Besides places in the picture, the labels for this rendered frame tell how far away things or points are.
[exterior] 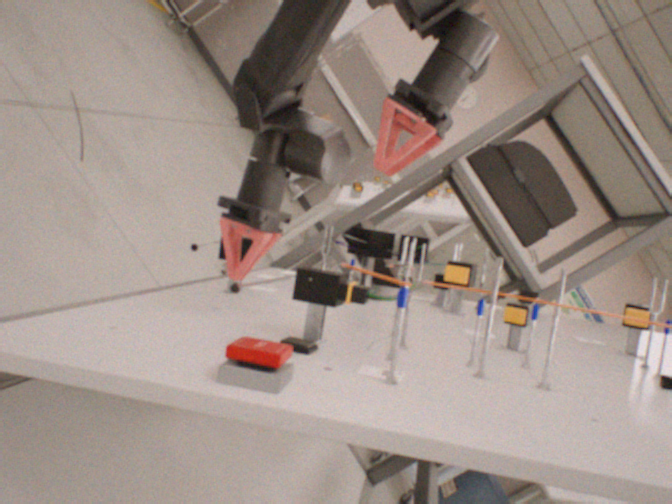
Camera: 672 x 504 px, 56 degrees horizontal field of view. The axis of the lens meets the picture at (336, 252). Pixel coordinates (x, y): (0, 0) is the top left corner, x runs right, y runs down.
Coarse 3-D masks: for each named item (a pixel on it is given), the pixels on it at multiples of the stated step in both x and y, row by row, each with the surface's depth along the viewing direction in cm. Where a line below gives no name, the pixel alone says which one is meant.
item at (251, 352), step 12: (228, 348) 55; (240, 348) 55; (252, 348) 55; (264, 348) 56; (276, 348) 57; (288, 348) 58; (240, 360) 55; (252, 360) 55; (264, 360) 55; (276, 360) 55
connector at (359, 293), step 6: (342, 282) 79; (342, 288) 77; (354, 288) 77; (360, 288) 77; (366, 288) 77; (342, 294) 77; (354, 294) 77; (360, 294) 77; (366, 294) 77; (342, 300) 77; (354, 300) 77; (360, 300) 77; (366, 300) 79
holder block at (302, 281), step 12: (300, 276) 78; (312, 276) 78; (324, 276) 77; (336, 276) 77; (300, 288) 78; (312, 288) 78; (324, 288) 77; (336, 288) 77; (300, 300) 78; (312, 300) 78; (324, 300) 77; (336, 300) 77
